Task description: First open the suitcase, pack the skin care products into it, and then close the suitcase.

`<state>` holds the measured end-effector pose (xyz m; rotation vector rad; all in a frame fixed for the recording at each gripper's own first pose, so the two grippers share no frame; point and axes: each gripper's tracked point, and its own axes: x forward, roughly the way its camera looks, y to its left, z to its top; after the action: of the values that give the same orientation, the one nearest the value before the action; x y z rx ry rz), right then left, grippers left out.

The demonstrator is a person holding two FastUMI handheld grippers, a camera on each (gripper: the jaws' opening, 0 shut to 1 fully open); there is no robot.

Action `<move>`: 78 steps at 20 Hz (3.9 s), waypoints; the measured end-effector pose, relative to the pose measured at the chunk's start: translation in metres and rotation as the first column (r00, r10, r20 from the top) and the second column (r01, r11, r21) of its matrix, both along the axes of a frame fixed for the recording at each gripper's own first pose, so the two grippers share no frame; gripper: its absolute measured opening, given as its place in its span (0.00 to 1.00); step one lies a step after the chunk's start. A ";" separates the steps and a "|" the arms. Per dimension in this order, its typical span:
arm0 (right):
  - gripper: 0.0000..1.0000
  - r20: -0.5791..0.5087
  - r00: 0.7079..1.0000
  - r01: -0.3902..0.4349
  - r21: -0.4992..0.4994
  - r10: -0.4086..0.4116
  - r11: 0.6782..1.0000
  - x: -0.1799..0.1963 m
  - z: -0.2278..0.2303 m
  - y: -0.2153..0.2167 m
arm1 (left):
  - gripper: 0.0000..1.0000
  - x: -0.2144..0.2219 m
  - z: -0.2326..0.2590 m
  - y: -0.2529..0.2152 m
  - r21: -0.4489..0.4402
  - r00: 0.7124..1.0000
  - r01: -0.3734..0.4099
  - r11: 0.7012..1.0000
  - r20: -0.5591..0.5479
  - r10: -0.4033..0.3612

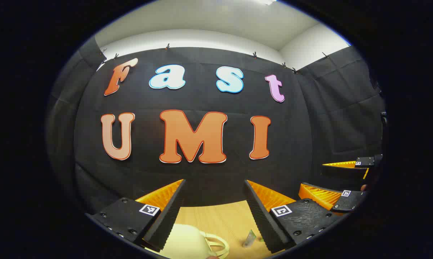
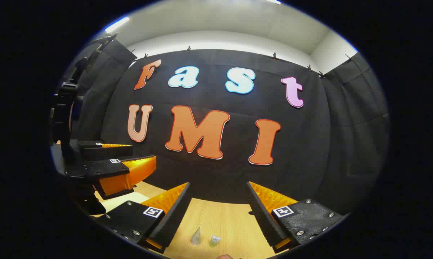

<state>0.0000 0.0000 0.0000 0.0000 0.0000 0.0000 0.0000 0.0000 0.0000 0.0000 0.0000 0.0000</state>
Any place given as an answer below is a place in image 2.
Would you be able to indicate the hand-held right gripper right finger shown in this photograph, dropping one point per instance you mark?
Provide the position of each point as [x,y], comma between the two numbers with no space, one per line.
[263,216]

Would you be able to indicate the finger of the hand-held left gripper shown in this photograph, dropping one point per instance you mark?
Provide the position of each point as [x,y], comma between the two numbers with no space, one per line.
[105,151]
[101,169]

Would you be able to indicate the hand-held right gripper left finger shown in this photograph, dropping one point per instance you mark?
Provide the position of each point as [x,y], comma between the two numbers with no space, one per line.
[173,219]

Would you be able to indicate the large green cream tube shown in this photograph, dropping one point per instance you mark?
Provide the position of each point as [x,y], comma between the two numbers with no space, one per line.
[196,237]

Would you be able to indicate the small white green cream tube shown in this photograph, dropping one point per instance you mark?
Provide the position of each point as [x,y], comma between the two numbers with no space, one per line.
[215,240]

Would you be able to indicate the black backdrop cloth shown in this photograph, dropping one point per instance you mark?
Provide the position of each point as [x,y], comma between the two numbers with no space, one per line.
[302,144]

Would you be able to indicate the ceiling light strip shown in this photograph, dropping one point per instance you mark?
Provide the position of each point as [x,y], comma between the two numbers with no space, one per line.
[273,1]
[116,24]

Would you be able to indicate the row of black cloth clips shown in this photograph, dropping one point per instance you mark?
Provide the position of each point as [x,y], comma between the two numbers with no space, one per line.
[188,48]

